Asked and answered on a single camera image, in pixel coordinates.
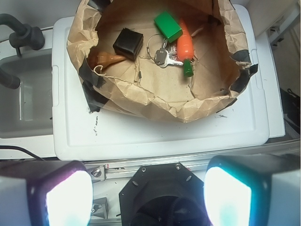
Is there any silver key with black head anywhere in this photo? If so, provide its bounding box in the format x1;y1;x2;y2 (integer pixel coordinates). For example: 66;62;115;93
154;48;183;68

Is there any brown paper bag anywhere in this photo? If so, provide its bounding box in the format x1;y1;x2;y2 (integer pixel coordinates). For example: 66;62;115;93
67;0;258;122

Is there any grey sink basin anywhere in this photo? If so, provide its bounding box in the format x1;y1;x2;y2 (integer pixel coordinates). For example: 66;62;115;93
0;49;53;138

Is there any orange toy carrot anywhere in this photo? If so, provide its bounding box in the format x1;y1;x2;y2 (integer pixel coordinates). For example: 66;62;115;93
177;18;194;77

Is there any green box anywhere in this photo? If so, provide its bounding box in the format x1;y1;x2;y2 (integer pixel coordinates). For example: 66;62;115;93
154;11;183;43

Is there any small keychain tag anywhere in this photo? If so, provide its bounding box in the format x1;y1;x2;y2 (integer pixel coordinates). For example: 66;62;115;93
166;43;178;61

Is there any wire key ring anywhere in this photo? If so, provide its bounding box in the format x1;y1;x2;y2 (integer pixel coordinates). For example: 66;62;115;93
147;33;165;59

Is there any aluminium rail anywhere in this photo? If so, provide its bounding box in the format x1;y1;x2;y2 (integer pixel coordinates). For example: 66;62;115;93
84;139;301;182

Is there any black box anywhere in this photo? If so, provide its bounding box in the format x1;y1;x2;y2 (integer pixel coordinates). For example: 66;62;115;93
113;28;143;61

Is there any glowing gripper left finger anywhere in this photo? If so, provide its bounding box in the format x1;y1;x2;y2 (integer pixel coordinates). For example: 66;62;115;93
0;161;93;226

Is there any black octagonal mount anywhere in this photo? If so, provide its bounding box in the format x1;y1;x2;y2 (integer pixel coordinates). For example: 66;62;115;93
119;162;211;226

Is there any brown wooden cone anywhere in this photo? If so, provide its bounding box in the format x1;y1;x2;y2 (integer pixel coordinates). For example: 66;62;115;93
87;51;127;69

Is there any black cable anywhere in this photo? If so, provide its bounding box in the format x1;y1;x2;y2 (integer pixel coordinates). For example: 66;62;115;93
0;145;48;161

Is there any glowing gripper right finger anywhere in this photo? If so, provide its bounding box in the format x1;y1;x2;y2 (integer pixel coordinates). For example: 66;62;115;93
204;154;301;226

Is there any white plastic bin lid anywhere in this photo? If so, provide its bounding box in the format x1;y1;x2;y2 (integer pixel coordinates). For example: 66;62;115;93
52;17;269;161

